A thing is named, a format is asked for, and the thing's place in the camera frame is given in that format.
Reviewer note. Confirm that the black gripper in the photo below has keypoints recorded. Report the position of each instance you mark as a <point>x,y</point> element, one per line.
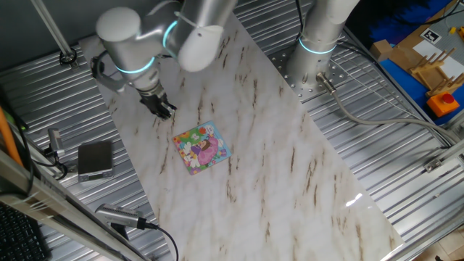
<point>154,100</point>

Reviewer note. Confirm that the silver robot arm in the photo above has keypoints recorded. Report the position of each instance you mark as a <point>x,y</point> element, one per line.
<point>123,40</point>

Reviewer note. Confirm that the colourful fairy puzzle board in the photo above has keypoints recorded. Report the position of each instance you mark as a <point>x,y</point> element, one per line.
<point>203,148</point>

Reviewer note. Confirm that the silver digital scale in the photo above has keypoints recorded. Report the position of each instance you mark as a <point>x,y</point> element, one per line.
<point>95,159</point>

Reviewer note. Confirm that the white marble pattern board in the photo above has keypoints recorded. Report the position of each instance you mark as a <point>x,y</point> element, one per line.
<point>272,163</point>

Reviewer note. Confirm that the metal pole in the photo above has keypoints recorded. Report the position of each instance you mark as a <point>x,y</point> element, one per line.
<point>50,27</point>

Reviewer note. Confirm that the orange tube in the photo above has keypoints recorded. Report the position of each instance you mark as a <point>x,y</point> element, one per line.
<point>9,141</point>

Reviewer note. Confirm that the black keyboard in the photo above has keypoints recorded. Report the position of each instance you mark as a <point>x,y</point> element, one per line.
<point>18,239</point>

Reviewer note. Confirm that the small cardboard box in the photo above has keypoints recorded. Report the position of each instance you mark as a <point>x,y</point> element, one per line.
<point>380,50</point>

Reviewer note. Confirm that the blue mat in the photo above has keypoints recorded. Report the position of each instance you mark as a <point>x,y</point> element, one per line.
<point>402,78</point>

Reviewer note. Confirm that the wooden peg rack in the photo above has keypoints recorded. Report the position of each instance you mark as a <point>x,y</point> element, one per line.
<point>433,70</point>

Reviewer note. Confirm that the black white marker tag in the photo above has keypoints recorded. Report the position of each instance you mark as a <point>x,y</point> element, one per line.
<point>430,36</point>

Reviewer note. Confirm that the orange emergency stop button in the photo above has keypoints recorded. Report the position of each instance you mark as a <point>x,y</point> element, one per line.
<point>443,105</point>

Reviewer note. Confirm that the white paper sheet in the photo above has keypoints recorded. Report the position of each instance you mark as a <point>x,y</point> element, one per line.
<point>455,67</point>

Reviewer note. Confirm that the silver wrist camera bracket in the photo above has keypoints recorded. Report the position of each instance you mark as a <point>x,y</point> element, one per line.
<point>112,85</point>

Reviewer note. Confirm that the silver camera with vents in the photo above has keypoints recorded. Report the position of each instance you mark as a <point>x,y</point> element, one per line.
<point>55,139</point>

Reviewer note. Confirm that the silver camera with black plug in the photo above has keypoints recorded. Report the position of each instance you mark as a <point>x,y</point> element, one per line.
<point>117,214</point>

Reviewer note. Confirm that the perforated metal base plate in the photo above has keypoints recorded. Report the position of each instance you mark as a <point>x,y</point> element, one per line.
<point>278,67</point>

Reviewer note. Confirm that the aluminium frame beam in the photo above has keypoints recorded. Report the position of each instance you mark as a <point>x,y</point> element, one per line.
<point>54,210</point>

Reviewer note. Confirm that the metal corner bracket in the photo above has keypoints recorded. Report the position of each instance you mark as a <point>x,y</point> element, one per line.
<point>433,166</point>

